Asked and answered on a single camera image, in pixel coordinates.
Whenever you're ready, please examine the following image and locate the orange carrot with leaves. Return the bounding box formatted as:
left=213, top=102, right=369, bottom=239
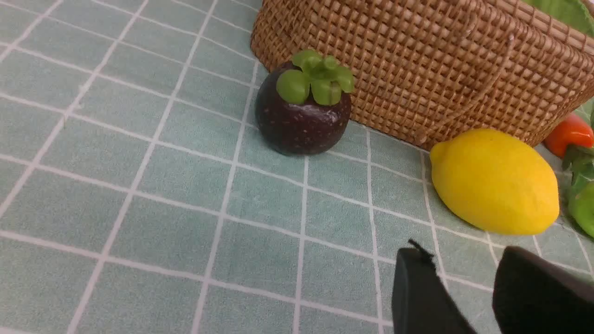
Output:
left=543, top=114, right=594, bottom=187

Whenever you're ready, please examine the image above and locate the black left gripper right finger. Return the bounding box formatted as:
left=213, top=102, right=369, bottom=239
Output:
left=492, top=246, right=594, bottom=334

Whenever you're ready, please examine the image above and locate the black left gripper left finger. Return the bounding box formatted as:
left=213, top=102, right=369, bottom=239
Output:
left=392, top=239, right=476, bottom=334

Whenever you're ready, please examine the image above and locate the yellow lemon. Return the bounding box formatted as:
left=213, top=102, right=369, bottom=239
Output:
left=429, top=128, right=560, bottom=235

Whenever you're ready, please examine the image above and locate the teal checkered tablecloth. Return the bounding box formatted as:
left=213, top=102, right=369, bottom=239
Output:
left=0, top=0, right=593, bottom=334

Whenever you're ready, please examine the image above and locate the green bitter gourd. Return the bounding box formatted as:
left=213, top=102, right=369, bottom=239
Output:
left=568, top=180, right=594, bottom=237

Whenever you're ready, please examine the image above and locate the dark purple mangosteen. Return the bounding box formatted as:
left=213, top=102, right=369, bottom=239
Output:
left=255, top=49, right=355, bottom=156

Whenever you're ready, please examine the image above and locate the woven wicker basket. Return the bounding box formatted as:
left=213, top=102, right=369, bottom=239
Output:
left=250, top=0, right=594, bottom=150

